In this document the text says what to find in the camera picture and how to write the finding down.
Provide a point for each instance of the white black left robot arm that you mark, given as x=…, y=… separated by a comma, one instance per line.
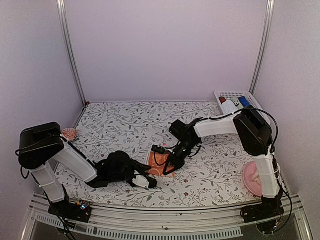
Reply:
x=40, y=144

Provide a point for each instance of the dark blue rolled towel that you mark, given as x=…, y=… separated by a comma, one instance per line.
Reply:
x=244, y=101

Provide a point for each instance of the aluminium frame post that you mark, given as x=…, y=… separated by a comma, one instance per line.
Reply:
x=267, y=24
x=69, y=48

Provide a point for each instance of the light blue terry towel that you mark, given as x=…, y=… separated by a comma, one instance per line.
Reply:
x=229, y=107

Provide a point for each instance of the panda print rolled towel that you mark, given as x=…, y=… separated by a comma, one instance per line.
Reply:
x=237, y=103

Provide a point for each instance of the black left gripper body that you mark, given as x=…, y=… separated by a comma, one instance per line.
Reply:
x=117, y=177

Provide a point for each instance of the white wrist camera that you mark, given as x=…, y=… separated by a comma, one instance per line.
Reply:
x=160, y=149
x=145, y=182

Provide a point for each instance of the aluminium front rail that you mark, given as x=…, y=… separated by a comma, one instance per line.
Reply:
x=115, y=222

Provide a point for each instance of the left aluminium frame post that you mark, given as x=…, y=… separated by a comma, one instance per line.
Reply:
x=69, y=48

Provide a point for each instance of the cream ceramic mug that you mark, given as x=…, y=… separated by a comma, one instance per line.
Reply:
x=256, y=178

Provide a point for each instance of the orange patterned towel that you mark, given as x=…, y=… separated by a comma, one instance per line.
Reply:
x=157, y=162

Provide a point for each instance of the floral table cover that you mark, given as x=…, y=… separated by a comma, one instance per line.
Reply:
x=131, y=127

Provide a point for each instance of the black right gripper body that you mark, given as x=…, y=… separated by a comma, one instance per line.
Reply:
x=181, y=160

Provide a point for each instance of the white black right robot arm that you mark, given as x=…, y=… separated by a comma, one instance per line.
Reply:
x=224, y=160

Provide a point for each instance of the right aluminium frame post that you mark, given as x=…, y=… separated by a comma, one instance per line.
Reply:
x=267, y=24

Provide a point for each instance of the white perforated plastic basket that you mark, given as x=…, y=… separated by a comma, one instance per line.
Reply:
x=231, y=94

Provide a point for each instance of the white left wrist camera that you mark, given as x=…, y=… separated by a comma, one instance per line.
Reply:
x=145, y=182

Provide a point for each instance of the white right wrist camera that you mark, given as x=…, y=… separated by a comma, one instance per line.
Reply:
x=160, y=149

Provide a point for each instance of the pink saucer plate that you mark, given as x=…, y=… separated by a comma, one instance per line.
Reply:
x=252, y=187

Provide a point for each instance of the dark red rolled towel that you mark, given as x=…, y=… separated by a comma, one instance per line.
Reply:
x=222, y=100

